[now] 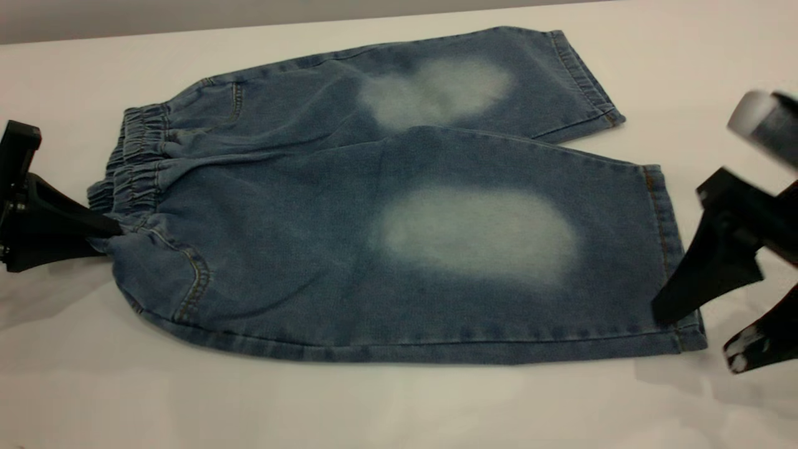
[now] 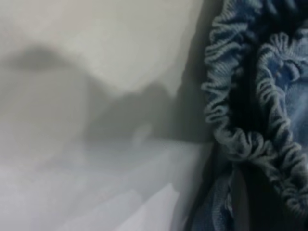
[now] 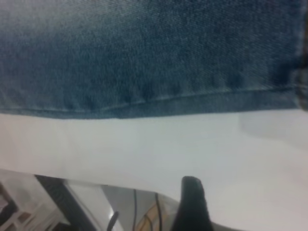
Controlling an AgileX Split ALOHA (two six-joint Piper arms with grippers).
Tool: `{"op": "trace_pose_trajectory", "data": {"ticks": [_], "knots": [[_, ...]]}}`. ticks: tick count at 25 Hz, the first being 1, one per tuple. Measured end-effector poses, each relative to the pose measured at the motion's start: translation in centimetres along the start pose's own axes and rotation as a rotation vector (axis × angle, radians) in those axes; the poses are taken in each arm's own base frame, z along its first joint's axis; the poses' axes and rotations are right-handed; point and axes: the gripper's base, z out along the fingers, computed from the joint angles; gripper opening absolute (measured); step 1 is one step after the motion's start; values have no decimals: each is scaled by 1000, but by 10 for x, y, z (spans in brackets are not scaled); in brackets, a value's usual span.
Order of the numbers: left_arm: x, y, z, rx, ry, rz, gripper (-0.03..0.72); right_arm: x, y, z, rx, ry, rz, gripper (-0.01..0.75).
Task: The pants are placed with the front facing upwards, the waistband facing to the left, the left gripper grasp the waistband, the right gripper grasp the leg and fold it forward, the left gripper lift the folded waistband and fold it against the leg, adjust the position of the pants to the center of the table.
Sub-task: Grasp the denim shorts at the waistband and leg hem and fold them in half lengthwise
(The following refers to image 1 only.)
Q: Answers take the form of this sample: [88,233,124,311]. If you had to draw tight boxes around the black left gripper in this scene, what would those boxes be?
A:
[0,120,123,273]

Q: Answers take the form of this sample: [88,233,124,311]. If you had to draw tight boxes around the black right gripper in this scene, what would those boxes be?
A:
[651,167,798,375]

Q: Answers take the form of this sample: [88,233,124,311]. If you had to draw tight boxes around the blue denim jeans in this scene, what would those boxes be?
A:
[86,25,708,365]

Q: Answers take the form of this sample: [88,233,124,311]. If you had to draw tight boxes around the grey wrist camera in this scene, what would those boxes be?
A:
[728,90,798,170]

